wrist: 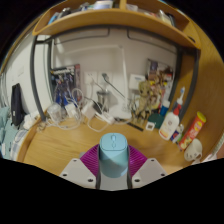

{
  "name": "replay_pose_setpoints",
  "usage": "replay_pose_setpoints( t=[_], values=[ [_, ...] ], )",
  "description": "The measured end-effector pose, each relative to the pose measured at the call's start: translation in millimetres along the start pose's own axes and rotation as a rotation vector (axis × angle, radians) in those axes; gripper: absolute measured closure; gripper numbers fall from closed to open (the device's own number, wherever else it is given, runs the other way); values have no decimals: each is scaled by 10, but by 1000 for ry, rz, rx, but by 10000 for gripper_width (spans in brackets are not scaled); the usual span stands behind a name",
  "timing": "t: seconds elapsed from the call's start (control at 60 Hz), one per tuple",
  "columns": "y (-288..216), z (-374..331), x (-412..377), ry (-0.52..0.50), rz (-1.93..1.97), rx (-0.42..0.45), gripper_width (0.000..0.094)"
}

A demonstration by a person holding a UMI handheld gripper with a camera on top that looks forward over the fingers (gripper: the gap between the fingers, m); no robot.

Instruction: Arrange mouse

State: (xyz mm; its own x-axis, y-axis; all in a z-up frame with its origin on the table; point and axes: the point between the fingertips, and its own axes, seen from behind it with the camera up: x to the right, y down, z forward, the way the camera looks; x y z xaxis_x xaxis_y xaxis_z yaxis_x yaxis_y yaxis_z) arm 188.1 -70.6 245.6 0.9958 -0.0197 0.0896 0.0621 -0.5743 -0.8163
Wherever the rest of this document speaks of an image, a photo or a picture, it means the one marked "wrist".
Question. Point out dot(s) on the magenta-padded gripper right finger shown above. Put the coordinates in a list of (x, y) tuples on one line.
[(150, 170)]

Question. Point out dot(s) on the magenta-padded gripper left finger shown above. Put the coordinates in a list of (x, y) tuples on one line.
[(78, 170)]

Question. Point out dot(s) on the light blue computer mouse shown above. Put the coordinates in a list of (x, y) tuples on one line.
[(113, 153)]

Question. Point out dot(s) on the small white cube clock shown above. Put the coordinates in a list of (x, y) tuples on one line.
[(150, 126)]

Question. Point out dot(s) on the small blue red box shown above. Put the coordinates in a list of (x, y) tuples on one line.
[(177, 133)]

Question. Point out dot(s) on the white mug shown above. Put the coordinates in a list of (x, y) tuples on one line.
[(193, 150)]

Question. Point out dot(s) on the white pump lotion bottle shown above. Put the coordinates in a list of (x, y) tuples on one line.
[(169, 125)]

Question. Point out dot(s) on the red yellow snack can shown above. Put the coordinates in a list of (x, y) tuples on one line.
[(192, 130)]

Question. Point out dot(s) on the white power strip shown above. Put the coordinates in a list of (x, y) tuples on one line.
[(106, 117)]

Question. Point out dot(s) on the white charger block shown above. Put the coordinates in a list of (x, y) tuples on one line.
[(70, 110)]

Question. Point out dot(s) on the plaid bedding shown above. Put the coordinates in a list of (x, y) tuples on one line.
[(16, 143)]

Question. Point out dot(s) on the white tissue pack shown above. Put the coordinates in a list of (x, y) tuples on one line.
[(30, 120)]

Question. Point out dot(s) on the brown tree figure toy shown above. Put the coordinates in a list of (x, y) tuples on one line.
[(145, 100)]

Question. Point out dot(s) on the metal pen cup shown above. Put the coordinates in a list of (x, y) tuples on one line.
[(103, 100)]

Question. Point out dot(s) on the teal cloth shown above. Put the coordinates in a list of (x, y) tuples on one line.
[(3, 133)]

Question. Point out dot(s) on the colourful picture box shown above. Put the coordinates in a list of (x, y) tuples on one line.
[(160, 71)]

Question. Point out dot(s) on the wooden shelf unit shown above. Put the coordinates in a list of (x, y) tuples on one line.
[(110, 18)]

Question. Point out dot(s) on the white wall box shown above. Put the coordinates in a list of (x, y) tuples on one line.
[(137, 81)]

